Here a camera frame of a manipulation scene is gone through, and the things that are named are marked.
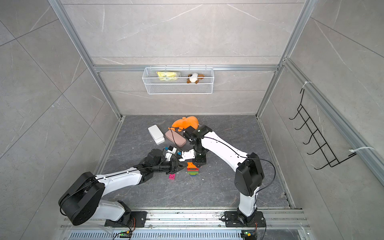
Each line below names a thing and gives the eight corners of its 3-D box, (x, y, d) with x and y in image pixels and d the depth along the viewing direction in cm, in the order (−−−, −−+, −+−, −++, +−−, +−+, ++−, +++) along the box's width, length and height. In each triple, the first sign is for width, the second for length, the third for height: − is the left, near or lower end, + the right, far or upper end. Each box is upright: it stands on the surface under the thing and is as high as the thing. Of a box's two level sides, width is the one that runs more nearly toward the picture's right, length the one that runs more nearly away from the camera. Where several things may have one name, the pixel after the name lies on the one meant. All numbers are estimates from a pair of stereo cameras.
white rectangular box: (157, 146, 104) (155, 141, 99) (148, 132, 112) (146, 127, 107) (166, 141, 106) (164, 137, 102) (156, 128, 114) (155, 123, 110)
